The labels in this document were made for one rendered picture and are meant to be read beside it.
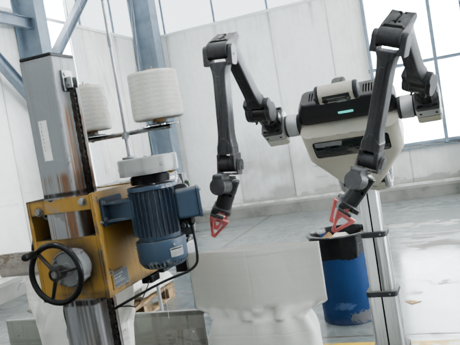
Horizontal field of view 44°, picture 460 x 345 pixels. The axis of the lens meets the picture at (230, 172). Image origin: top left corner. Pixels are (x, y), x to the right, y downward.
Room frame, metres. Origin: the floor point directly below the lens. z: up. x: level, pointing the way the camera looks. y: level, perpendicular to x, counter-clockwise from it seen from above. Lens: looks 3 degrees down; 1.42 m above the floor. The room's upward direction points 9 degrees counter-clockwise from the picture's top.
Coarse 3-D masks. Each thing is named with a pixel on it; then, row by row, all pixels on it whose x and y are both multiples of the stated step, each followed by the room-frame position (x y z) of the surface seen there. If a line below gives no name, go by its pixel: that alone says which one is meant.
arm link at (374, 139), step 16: (384, 48) 1.72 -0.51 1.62; (400, 48) 1.65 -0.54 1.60; (384, 64) 1.68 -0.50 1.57; (384, 80) 1.69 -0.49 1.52; (384, 96) 1.71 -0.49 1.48; (384, 112) 1.73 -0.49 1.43; (368, 128) 1.76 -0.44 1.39; (384, 128) 1.77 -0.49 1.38; (368, 144) 1.77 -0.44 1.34; (384, 144) 1.78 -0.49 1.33; (368, 160) 1.78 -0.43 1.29
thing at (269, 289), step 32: (192, 256) 2.03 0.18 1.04; (224, 256) 1.95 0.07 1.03; (256, 256) 1.90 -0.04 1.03; (288, 256) 1.90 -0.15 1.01; (320, 256) 1.88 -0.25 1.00; (192, 288) 2.04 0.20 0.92; (224, 288) 1.97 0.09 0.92; (256, 288) 1.91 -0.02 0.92; (288, 288) 1.90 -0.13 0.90; (320, 288) 1.88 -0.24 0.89; (224, 320) 1.95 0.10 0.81; (256, 320) 1.90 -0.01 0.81; (288, 320) 1.86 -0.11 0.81
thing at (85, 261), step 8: (72, 248) 1.66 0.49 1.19; (56, 256) 1.64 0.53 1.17; (64, 256) 1.64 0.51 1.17; (80, 256) 1.63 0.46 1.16; (88, 256) 1.66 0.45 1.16; (56, 264) 1.65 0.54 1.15; (64, 264) 1.63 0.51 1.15; (72, 264) 1.63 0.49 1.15; (88, 264) 1.65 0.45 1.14; (72, 272) 1.63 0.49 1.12; (88, 272) 1.65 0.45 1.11; (64, 280) 1.64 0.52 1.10; (72, 280) 1.63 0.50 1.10
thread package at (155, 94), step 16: (128, 80) 1.83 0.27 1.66; (144, 80) 1.79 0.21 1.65; (160, 80) 1.79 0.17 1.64; (176, 80) 1.84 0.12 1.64; (144, 96) 1.79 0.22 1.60; (160, 96) 1.79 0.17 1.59; (176, 96) 1.82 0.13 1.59; (144, 112) 1.79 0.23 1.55; (160, 112) 1.79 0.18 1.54; (176, 112) 1.81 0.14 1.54
